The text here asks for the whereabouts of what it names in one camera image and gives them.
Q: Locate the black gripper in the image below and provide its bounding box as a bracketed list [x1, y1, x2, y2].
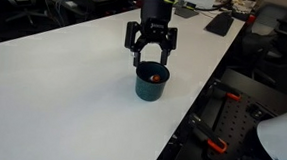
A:
[123, 0, 180, 70]

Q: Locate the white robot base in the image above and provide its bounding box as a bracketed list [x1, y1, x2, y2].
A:
[254, 102, 287, 160]

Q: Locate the marker with red cap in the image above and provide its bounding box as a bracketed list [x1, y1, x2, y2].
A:
[148, 73, 162, 84]

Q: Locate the dark teal mug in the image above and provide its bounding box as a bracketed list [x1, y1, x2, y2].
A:
[133, 60, 172, 105]

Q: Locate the flat grey pad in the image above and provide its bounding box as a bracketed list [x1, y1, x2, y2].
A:
[172, 6, 200, 20]

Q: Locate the dark cluttered desk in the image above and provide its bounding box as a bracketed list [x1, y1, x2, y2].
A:
[31, 0, 143, 31]

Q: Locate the black office chair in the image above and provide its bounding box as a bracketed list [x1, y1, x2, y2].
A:
[247, 6, 287, 100]

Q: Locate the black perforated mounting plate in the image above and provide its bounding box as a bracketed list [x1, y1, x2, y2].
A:
[205, 88, 286, 160]

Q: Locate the black clamp with orange handle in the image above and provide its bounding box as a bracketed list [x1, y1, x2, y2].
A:
[186, 113, 230, 155]
[210, 83, 243, 103]

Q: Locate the blue cable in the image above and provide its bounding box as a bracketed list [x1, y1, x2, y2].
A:
[54, 0, 71, 18]

